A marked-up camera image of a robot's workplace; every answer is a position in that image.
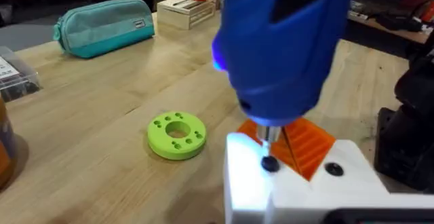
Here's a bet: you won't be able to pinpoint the black screw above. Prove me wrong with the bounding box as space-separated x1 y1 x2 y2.
260 155 281 174

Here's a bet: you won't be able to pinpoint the cluttered side bench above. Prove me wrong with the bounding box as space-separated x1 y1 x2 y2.
347 0 434 45

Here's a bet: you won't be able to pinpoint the left gripper white and orange left finger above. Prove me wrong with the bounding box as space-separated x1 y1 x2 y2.
223 118 302 224

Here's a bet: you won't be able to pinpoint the left gripper white and orange right finger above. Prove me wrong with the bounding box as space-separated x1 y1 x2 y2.
266 116 391 224

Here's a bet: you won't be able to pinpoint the pale wooden crate with tools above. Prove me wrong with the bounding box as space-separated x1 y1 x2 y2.
156 0 218 31

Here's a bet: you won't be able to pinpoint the blue electric screwdriver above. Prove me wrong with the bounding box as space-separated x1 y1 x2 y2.
211 0 356 159

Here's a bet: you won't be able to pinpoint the teal zip bag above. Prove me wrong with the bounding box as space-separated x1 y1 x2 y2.
52 0 156 60

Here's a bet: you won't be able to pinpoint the clear plastic box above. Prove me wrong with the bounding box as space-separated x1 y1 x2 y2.
0 45 43 103

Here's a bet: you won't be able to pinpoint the green disc with holes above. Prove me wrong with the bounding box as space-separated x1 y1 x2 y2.
146 111 208 161

